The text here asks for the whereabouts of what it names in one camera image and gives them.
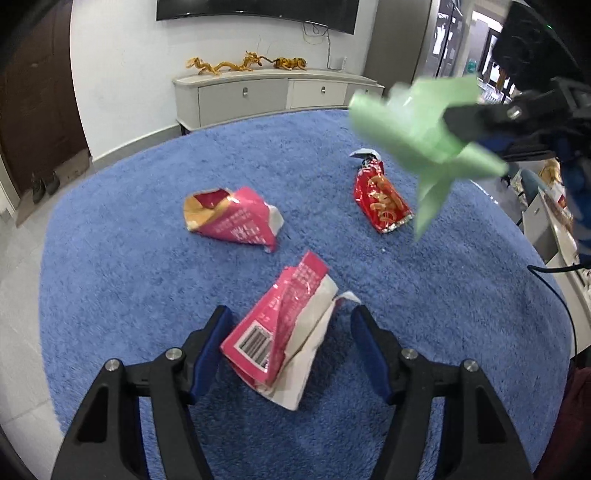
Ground blue fluffy rug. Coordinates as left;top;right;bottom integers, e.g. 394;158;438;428
39;108;578;480

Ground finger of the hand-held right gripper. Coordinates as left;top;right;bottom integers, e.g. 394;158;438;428
443;105;525;139
471;127;555;160

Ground pink torn carton with barcode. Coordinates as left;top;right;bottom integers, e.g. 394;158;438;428
219;250;362;411

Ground grey refrigerator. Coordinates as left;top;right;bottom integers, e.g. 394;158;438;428
362;0;467;86

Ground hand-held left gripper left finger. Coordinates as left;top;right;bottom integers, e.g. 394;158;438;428
51;305;234;480

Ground white side table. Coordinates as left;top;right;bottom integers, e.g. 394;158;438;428
522;185;591;296

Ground person's dark red clothing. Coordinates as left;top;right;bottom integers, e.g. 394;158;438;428
536;364;591;480

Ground dark brown door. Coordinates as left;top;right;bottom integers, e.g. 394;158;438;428
0;0;90;199

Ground pink torn carton yellow print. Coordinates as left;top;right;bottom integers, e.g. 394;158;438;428
183;186;284;254

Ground red snack bag gold print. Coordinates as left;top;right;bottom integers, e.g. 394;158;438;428
349;148;413;235

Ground black wall television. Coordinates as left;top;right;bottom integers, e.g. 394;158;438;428
156;0;360;35

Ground green paper sheet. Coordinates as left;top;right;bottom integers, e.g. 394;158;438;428
347;76;509;241

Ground television cables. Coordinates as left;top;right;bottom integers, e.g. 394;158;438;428
302;21;333;70

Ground white grey television stand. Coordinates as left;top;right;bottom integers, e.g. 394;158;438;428
172;68;385;136

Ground brown doormat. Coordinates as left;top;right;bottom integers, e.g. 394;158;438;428
16;152;93;227

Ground black cable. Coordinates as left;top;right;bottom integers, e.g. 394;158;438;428
526;263;591;356

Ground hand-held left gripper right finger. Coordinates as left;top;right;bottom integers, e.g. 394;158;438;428
350;305;536;480

